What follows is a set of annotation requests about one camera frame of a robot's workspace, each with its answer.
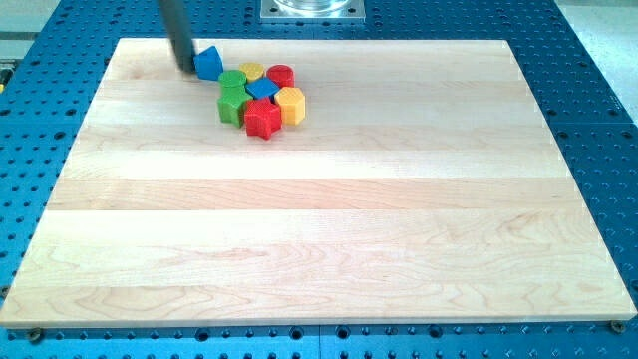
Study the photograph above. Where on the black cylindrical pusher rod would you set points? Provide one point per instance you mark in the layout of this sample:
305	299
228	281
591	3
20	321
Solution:
178	31

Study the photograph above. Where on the blue triangle block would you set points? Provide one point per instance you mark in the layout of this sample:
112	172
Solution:
208	64

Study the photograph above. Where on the yellow hexagon block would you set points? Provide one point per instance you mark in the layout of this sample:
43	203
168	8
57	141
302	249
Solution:
292	104

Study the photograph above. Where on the green cylinder block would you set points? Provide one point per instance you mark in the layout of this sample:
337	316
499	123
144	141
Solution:
231	79

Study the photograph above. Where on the yellow cylinder block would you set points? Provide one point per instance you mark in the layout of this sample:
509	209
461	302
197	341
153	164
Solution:
252	71

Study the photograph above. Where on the green star block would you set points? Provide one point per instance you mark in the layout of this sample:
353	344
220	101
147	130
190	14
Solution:
231	106

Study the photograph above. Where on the blue cube block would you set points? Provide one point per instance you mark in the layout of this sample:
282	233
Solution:
262	88

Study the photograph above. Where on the red cylinder block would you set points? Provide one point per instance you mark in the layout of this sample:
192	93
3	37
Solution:
281	75

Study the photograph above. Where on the red star block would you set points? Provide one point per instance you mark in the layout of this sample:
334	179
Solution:
262	118

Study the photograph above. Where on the light wooden board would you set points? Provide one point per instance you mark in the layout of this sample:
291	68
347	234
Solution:
423	186

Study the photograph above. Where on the left board clamp screw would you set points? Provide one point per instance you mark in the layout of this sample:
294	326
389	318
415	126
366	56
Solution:
34	335

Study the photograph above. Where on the board clamp screw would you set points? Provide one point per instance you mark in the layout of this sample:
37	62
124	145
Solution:
617	327
34	335

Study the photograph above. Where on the right board clamp screw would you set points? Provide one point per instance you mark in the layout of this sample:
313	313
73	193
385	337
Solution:
617	327

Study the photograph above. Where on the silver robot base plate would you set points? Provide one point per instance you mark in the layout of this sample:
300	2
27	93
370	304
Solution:
279	11

